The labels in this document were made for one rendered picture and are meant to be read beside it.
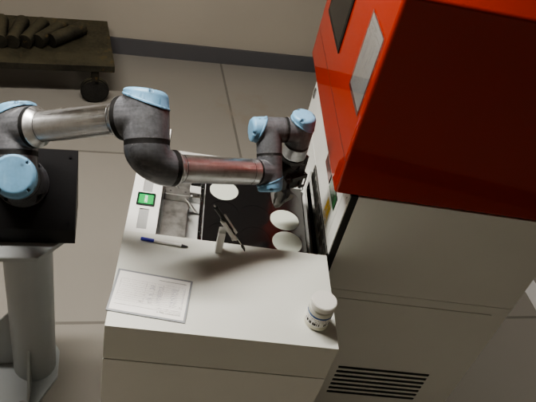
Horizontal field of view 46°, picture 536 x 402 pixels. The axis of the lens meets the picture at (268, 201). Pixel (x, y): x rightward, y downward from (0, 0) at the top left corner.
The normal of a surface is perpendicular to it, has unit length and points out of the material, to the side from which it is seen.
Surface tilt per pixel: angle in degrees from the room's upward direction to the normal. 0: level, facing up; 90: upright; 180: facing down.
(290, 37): 90
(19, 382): 0
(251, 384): 90
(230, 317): 0
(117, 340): 90
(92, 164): 0
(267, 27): 90
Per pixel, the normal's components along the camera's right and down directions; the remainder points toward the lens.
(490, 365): 0.20, -0.73
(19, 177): 0.26, 0.08
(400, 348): 0.03, 0.66
